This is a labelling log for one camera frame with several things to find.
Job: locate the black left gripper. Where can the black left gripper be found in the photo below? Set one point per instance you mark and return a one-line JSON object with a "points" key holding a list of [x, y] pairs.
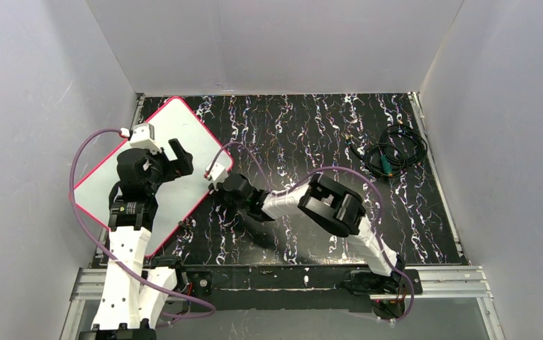
{"points": [[173, 166]]}

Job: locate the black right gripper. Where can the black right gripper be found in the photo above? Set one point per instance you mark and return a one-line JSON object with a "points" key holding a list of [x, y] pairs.
{"points": [[224, 188]]}

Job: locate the pink framed whiteboard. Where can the pink framed whiteboard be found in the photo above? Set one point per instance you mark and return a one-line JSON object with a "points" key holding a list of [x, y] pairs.
{"points": [[176, 199]]}

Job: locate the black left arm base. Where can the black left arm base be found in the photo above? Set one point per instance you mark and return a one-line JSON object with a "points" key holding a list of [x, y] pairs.
{"points": [[191, 281]]}

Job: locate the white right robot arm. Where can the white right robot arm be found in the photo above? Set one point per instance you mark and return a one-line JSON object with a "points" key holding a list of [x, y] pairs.
{"points": [[332, 206]]}

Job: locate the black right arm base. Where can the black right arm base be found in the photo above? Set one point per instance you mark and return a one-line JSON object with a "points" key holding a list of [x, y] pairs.
{"points": [[388, 294]]}

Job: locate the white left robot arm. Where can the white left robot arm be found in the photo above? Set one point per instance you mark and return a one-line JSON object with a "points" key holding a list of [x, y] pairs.
{"points": [[132, 302]]}

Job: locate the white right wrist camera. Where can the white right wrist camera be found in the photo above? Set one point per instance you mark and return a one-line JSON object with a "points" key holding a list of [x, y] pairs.
{"points": [[216, 173]]}

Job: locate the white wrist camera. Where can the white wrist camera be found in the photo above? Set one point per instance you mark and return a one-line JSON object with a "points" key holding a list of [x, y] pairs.
{"points": [[216, 173], [141, 136]]}

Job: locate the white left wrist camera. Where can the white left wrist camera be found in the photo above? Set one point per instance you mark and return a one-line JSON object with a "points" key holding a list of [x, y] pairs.
{"points": [[141, 136]]}

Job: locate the green handled screwdriver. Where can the green handled screwdriver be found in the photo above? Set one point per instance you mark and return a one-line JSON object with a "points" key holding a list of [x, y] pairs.
{"points": [[386, 165]]}

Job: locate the aluminium front frame rail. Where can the aluminium front frame rail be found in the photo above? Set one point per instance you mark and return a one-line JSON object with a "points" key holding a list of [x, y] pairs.
{"points": [[429, 281]]}

